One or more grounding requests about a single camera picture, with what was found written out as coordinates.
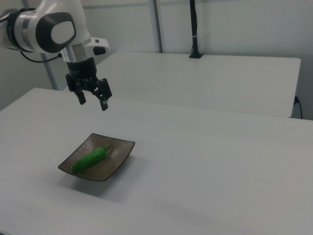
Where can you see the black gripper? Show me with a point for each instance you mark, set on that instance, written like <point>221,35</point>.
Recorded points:
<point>82,69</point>

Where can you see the green chili pepper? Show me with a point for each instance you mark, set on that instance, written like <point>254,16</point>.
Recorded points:
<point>88,160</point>

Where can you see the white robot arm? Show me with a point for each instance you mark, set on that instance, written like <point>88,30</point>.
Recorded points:
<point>49,27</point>

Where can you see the square brown ceramic plate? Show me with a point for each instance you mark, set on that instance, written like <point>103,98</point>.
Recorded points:
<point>110,167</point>

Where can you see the white side table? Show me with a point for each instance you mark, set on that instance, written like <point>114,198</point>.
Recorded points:
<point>207,83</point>

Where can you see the grey partition frame post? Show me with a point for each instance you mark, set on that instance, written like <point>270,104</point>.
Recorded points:
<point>51,73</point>
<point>158,24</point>

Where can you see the black camera stand white band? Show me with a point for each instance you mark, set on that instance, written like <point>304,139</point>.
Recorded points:
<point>194,24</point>

